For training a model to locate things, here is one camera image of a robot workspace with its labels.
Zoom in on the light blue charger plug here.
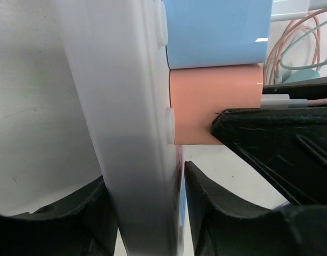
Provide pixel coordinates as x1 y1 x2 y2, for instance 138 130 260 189
164 0 273 69

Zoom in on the mint green charger plug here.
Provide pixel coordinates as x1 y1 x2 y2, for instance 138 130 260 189
283 69 320 84

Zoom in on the white power strip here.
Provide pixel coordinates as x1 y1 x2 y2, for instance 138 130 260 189
52 1 185 255

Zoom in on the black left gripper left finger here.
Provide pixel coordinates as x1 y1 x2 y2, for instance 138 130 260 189
0 177 118 255

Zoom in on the orange charger plug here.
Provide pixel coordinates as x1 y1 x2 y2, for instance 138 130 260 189
169 64 263 145

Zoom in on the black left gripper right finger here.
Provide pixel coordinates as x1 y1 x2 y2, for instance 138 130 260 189
184 161 327 255

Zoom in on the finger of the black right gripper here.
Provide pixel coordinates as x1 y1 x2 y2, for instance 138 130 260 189
263 76 327 99
210 107 327 205

